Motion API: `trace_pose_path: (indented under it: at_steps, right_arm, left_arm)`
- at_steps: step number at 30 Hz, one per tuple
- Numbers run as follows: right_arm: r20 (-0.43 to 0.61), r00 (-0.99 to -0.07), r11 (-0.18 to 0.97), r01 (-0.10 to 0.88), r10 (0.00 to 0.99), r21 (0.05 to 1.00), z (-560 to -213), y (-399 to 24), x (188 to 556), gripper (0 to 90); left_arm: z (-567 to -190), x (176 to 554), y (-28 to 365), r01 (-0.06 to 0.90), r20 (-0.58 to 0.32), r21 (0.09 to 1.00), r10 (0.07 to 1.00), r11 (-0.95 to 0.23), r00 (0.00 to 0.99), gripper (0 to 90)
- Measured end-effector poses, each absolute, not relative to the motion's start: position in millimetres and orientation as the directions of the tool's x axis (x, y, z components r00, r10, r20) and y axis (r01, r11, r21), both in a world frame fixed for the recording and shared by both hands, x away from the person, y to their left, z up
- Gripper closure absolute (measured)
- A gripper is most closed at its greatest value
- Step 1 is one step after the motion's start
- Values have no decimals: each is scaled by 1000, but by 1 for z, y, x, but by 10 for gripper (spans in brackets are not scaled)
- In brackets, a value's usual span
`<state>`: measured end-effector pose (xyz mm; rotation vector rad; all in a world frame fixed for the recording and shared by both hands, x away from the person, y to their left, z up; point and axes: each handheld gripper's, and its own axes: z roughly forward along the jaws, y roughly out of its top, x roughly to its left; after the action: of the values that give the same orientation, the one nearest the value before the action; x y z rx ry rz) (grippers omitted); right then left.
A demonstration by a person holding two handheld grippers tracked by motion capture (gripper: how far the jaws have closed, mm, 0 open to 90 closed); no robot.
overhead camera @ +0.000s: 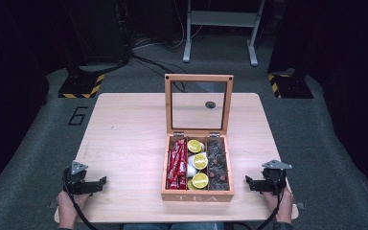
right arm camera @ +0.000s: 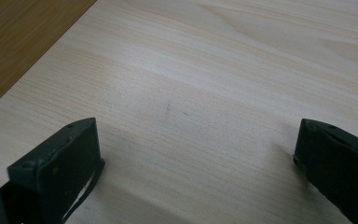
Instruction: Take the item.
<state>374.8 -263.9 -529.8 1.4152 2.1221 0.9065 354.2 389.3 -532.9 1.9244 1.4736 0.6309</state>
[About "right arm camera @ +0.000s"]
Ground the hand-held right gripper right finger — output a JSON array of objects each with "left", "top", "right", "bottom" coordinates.
[{"left": 293, "top": 118, "right": 358, "bottom": 224}]

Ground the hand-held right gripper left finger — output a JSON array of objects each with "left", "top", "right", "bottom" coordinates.
[{"left": 0, "top": 117, "right": 106, "bottom": 224}]

